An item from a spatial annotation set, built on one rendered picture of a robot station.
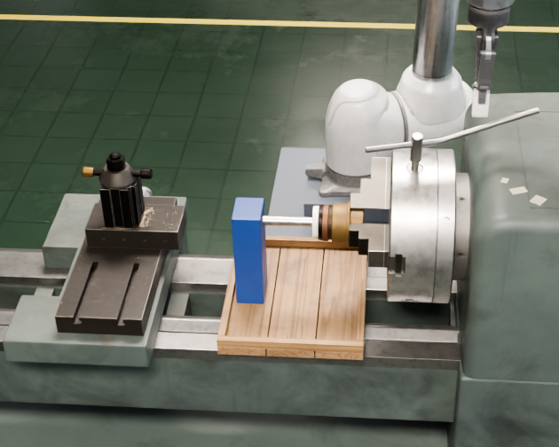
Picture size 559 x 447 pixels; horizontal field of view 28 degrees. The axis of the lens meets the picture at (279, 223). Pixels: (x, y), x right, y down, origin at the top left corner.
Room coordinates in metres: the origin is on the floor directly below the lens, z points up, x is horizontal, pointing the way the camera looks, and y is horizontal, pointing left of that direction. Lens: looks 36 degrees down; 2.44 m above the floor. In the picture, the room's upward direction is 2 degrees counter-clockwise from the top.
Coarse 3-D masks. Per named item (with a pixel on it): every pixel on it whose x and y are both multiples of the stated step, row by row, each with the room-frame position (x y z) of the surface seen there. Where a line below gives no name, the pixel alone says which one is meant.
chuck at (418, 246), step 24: (432, 168) 1.81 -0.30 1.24; (408, 192) 1.75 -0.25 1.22; (432, 192) 1.75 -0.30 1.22; (408, 216) 1.72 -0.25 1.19; (432, 216) 1.71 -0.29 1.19; (408, 240) 1.69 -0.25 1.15; (432, 240) 1.69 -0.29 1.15; (408, 264) 1.68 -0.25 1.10; (432, 264) 1.67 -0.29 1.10; (408, 288) 1.68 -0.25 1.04; (432, 288) 1.68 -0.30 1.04
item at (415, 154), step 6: (414, 138) 1.79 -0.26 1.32; (420, 138) 1.79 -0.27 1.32; (414, 144) 1.79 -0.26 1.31; (420, 144) 1.79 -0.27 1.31; (414, 150) 1.79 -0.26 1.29; (420, 150) 1.79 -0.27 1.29; (414, 156) 1.79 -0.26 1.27; (420, 156) 1.79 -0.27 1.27; (414, 162) 1.79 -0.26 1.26; (414, 168) 1.80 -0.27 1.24
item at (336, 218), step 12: (324, 204) 1.87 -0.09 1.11; (336, 204) 1.86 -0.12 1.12; (348, 204) 1.85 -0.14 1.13; (324, 216) 1.83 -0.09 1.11; (336, 216) 1.82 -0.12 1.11; (348, 216) 1.82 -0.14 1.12; (360, 216) 1.83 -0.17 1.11; (324, 228) 1.82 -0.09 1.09; (336, 228) 1.81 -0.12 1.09; (348, 228) 1.80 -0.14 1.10; (324, 240) 1.82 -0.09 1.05; (336, 240) 1.81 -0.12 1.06; (348, 240) 1.80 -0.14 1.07
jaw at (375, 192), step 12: (372, 168) 1.89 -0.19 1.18; (384, 168) 1.89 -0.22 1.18; (372, 180) 1.88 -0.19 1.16; (384, 180) 1.88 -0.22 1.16; (360, 192) 1.87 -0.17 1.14; (372, 192) 1.86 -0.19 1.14; (384, 192) 1.86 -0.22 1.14; (360, 204) 1.85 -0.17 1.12; (372, 204) 1.85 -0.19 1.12; (384, 204) 1.85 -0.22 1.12
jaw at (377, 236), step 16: (352, 224) 1.81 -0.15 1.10; (368, 224) 1.81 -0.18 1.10; (384, 224) 1.81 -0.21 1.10; (352, 240) 1.78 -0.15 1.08; (368, 240) 1.75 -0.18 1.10; (384, 240) 1.75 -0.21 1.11; (368, 256) 1.71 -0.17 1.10; (384, 256) 1.70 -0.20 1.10; (400, 256) 1.69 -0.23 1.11; (400, 272) 1.68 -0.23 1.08
